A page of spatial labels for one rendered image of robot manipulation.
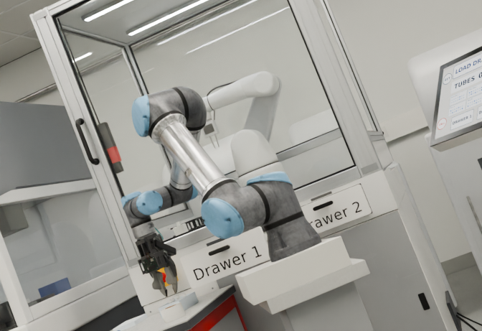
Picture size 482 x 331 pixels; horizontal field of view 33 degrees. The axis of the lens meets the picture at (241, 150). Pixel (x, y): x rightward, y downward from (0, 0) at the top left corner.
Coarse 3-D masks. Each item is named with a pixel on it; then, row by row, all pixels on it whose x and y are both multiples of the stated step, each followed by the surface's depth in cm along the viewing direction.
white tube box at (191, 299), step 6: (186, 294) 281; (192, 294) 278; (174, 300) 281; (180, 300) 270; (186, 300) 274; (192, 300) 277; (162, 306) 275; (168, 306) 271; (186, 306) 272; (162, 318) 272
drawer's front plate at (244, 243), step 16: (224, 240) 264; (240, 240) 262; (256, 240) 261; (192, 256) 266; (208, 256) 265; (224, 256) 264; (240, 256) 263; (192, 272) 266; (208, 272) 265; (224, 272) 264; (192, 288) 266
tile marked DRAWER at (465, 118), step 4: (464, 112) 255; (468, 112) 253; (472, 112) 251; (456, 116) 257; (460, 116) 255; (464, 116) 254; (468, 116) 252; (472, 116) 251; (452, 120) 258; (456, 120) 256; (460, 120) 255; (464, 120) 253; (468, 120) 251; (472, 120) 250; (452, 124) 257; (456, 124) 256; (460, 124) 254; (464, 124) 252; (452, 128) 257; (456, 128) 255
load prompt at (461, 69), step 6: (480, 54) 260; (468, 60) 263; (474, 60) 261; (480, 60) 258; (456, 66) 268; (462, 66) 265; (468, 66) 262; (474, 66) 260; (480, 66) 257; (456, 72) 267; (462, 72) 264; (468, 72) 261
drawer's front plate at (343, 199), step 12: (348, 192) 286; (360, 192) 285; (312, 204) 289; (336, 204) 287; (348, 204) 286; (360, 204) 286; (312, 216) 289; (324, 216) 288; (348, 216) 287; (360, 216) 286; (324, 228) 288
